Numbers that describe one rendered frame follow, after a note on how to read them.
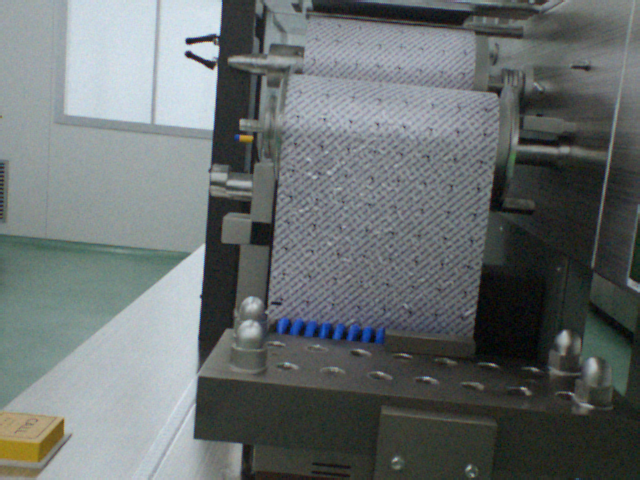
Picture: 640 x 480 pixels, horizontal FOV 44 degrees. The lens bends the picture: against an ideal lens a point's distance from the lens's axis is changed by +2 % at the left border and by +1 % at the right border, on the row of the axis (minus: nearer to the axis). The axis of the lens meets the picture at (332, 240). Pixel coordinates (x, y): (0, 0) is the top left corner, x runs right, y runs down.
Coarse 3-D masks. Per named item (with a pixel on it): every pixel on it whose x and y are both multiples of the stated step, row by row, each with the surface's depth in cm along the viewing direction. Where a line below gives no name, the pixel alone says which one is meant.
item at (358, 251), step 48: (288, 192) 87; (336, 192) 87; (384, 192) 86; (432, 192) 86; (480, 192) 86; (288, 240) 88; (336, 240) 87; (384, 240) 87; (432, 240) 87; (480, 240) 87; (288, 288) 88; (336, 288) 88; (384, 288) 88; (432, 288) 88
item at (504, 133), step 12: (276, 108) 86; (504, 108) 88; (276, 120) 86; (504, 120) 86; (276, 132) 86; (504, 132) 86; (504, 144) 86; (504, 156) 86; (504, 168) 87; (492, 192) 89
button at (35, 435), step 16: (0, 416) 83; (16, 416) 83; (32, 416) 84; (48, 416) 84; (0, 432) 79; (16, 432) 79; (32, 432) 80; (48, 432) 80; (0, 448) 78; (16, 448) 78; (32, 448) 78; (48, 448) 80
